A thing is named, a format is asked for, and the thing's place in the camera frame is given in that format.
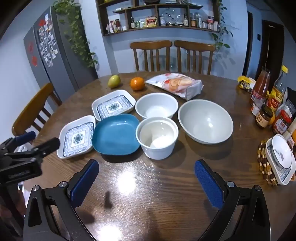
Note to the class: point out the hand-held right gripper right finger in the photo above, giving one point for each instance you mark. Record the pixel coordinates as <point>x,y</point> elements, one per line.
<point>208,183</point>

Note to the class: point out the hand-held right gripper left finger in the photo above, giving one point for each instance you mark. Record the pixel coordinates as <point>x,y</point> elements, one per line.
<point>84,179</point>

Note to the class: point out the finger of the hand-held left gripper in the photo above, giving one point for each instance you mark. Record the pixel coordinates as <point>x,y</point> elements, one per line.
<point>25,136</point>
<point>49,144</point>

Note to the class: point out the blue patterned square plate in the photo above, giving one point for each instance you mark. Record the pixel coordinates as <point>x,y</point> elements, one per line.
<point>77,139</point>
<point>113,107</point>
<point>281,176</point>

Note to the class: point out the large white bowl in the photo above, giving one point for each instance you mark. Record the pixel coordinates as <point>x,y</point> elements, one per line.
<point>204,122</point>

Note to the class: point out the white deep bowl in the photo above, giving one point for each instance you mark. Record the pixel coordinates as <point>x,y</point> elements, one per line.
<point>157,139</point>

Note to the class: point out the white shallow bowl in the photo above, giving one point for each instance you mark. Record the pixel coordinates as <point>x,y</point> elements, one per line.
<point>156,106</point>

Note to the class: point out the wooden chair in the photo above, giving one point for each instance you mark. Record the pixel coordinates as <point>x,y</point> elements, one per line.
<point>150,45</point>
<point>194,45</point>
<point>32,109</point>

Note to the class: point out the wooden bead trivet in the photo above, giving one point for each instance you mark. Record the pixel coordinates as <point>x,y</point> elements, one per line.
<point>263,164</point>

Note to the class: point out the red paper decal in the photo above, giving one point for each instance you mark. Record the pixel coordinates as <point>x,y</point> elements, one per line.
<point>34,60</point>
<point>30,47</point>

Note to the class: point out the white plate with black rim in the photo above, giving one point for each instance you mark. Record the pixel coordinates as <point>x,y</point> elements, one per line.
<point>282,153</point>

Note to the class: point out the grey refrigerator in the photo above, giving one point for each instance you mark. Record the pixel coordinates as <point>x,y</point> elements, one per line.
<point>64,62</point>

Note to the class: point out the brown sauce jar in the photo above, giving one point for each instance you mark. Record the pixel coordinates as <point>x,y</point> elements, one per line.
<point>263,117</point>

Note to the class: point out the small white label bottle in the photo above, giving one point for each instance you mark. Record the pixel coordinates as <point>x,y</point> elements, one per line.
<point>255,109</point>

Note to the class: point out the green pear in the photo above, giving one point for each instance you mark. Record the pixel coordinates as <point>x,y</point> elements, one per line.
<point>114,81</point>

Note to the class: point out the yellow lemon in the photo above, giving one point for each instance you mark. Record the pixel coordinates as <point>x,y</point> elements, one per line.
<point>272,119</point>

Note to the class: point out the red lid sauce jar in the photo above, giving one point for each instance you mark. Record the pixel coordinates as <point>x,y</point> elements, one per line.
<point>282,121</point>

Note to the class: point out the yellow mango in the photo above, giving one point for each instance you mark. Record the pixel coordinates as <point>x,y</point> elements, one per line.
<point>294,139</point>

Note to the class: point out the group of fridge magnet photos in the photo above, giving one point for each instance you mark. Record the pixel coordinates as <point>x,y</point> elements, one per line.
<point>47,41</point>

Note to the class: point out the white tube packet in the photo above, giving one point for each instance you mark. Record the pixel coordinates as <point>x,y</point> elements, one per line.
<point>291,131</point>

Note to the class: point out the white snack bag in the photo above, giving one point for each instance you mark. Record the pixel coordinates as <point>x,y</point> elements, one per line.
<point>178,84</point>

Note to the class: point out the yellow snack packet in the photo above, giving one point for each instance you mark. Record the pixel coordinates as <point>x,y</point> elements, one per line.
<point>246,84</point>

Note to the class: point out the orange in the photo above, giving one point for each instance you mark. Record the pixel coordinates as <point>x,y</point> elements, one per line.
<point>137,83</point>

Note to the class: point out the red sauce bottle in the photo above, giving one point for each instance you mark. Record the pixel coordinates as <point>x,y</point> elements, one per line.
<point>260,88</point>

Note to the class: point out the trailing green plant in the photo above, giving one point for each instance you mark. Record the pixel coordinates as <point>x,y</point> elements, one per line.
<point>78,39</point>

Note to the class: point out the yellow cap vinegar bottle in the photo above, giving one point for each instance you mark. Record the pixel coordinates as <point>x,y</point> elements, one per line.
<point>277,92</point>

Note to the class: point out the black pouch bag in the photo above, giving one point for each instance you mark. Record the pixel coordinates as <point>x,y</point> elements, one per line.
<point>291,97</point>

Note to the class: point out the dark wooden door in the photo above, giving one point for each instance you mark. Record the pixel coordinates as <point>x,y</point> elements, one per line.
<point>272,51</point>

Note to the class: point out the small leafed hanging plant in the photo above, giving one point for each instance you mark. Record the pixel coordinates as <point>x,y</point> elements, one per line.
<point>222,30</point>

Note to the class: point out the row of shelf condiment bottles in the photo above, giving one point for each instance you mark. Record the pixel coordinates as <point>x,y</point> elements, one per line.
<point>203,24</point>

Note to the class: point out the yellow package on shelf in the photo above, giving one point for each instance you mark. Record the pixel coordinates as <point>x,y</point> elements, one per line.
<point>151,22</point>

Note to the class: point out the wooden wall shelf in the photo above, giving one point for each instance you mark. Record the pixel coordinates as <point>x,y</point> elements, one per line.
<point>161,29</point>

